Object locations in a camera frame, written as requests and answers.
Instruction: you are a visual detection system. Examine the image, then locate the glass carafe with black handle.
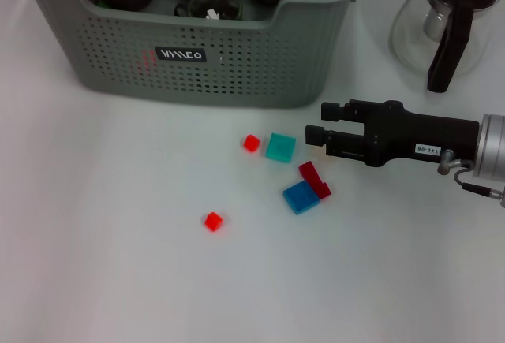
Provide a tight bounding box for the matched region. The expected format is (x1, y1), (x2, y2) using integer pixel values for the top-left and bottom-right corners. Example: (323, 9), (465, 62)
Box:
(390, 0), (499, 94)

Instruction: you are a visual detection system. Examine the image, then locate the dark red long toy brick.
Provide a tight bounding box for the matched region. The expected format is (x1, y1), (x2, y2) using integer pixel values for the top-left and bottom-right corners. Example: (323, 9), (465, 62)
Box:
(298, 160), (332, 201)

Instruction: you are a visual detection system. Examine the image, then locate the teal square toy brick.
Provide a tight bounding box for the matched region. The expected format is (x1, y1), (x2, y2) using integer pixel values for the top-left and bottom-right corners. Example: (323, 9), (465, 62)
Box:
(264, 132), (297, 164)

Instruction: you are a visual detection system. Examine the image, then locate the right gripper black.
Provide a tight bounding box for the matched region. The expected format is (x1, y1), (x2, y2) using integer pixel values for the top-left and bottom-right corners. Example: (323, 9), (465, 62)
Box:
(305, 99), (481, 169)

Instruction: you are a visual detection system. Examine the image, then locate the grey perforated storage basket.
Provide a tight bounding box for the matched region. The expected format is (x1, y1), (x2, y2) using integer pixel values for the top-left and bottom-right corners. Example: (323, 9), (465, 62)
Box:
(24, 0), (368, 108)

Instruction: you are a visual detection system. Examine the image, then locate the right gripper cable with connector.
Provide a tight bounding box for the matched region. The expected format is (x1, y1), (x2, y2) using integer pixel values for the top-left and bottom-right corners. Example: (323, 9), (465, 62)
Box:
(436, 149), (505, 208)

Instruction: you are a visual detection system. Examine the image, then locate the blue square toy brick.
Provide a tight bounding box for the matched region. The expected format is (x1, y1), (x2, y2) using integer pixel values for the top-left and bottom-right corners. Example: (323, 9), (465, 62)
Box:
(282, 179), (321, 216)

